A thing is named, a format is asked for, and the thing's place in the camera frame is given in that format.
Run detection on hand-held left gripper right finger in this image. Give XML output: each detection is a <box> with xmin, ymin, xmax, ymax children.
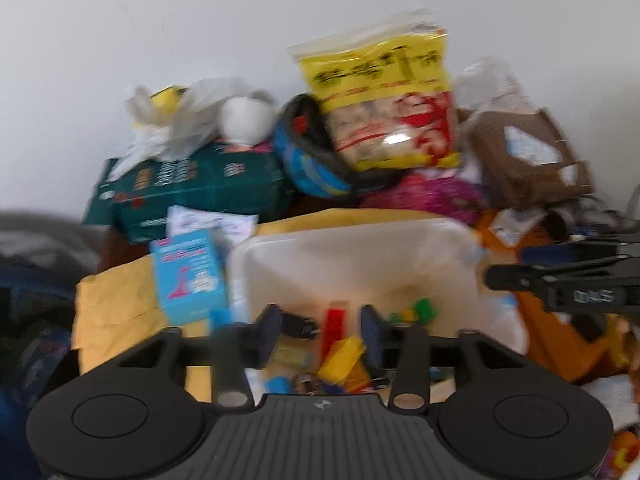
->
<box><xmin>359</xmin><ymin>305</ymin><xmax>571</xmax><ymax>412</ymax></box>

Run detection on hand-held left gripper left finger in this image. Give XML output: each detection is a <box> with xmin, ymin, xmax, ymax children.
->
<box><xmin>77</xmin><ymin>304</ymin><xmax>282</xmax><ymax>409</ymax></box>

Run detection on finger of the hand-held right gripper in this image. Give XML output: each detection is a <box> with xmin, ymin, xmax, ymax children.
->
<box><xmin>520</xmin><ymin>241</ymin><xmax>640</xmax><ymax>264</ymax></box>
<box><xmin>484</xmin><ymin>256</ymin><xmax>640</xmax><ymax>291</ymax></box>

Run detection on black plug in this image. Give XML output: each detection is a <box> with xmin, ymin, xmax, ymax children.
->
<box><xmin>281</xmin><ymin>312</ymin><xmax>323</xmax><ymax>341</ymax></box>

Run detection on beige card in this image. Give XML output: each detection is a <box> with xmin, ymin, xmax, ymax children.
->
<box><xmin>270</xmin><ymin>345</ymin><xmax>313</xmax><ymax>376</ymax></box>

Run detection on yellow plastic piece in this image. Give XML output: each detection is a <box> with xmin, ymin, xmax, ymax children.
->
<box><xmin>317</xmin><ymin>336</ymin><xmax>368</xmax><ymax>386</ymax></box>

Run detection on red toy brick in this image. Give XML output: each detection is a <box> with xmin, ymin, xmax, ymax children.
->
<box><xmin>320</xmin><ymin>300</ymin><xmax>349</xmax><ymax>361</ymax></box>

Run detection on orange plastic piece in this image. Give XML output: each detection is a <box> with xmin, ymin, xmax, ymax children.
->
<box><xmin>345</xmin><ymin>360</ymin><xmax>373</xmax><ymax>393</ymax></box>

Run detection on green toy brick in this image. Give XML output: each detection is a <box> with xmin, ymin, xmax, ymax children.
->
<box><xmin>387</xmin><ymin>297</ymin><xmax>436</xmax><ymax>326</ymax></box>

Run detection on clear plastic container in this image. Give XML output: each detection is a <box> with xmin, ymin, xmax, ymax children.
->
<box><xmin>227</xmin><ymin>217</ymin><xmax>531</xmax><ymax>401</ymax></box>

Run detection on white small box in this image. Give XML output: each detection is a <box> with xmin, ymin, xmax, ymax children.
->
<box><xmin>492</xmin><ymin>207</ymin><xmax>546</xmax><ymax>246</ymax></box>

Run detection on orange package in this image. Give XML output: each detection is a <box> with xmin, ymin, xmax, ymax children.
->
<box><xmin>475</xmin><ymin>210</ymin><xmax>626</xmax><ymax>383</ymax></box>

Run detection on brown cardboard box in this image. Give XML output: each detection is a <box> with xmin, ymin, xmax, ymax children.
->
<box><xmin>467</xmin><ymin>107</ymin><xmax>593</xmax><ymax>211</ymax></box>

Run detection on light blue small box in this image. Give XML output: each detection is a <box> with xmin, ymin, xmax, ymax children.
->
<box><xmin>149</xmin><ymin>230</ymin><xmax>232</xmax><ymax>326</ymax></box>

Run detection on white printed paper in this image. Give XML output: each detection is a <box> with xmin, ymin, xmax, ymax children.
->
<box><xmin>167</xmin><ymin>206</ymin><xmax>258</xmax><ymax>250</ymax></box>

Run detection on pink packet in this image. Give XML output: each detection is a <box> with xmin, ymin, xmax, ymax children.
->
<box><xmin>360</xmin><ymin>170</ymin><xmax>483</xmax><ymax>221</ymax></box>

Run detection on dark green cardboard box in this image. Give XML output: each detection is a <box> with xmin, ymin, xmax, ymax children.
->
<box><xmin>82</xmin><ymin>142</ymin><xmax>296</xmax><ymax>246</ymax></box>

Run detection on blue and black helmet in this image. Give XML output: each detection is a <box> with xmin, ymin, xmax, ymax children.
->
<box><xmin>272</xmin><ymin>94</ymin><xmax>401</xmax><ymax>198</ymax></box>

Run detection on clear crumpled plastic bag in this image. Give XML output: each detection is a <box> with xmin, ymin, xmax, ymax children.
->
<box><xmin>452</xmin><ymin>57</ymin><xmax>538</xmax><ymax>121</ymax></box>

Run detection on white round object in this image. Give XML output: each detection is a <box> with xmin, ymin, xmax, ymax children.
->
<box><xmin>221</xmin><ymin>96</ymin><xmax>276</xmax><ymax>145</ymax></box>

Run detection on white plastic bag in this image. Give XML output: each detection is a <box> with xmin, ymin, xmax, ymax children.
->
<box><xmin>105</xmin><ymin>77</ymin><xmax>278</xmax><ymax>181</ymax></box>

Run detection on dark blue cloth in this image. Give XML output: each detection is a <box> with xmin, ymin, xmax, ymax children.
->
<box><xmin>0</xmin><ymin>210</ymin><xmax>101</xmax><ymax>480</ymax></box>

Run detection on yellow snack bag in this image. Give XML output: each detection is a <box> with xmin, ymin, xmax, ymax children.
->
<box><xmin>289</xmin><ymin>9</ymin><xmax>461</xmax><ymax>173</ymax></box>

